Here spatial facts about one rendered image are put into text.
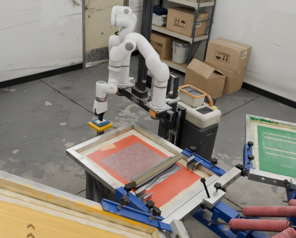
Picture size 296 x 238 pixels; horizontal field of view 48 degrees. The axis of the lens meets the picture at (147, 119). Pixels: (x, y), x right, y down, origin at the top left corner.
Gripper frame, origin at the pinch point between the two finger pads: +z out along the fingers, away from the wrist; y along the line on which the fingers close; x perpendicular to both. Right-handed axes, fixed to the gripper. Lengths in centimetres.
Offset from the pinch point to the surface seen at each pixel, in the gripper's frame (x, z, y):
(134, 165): 53, 4, 16
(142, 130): 30.3, 0.6, -13.6
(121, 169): 51, 4, 24
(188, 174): 80, 4, -4
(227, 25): -124, 5, -368
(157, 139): 44.8, 1.0, -13.4
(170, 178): 75, 4, 7
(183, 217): 104, -4, 32
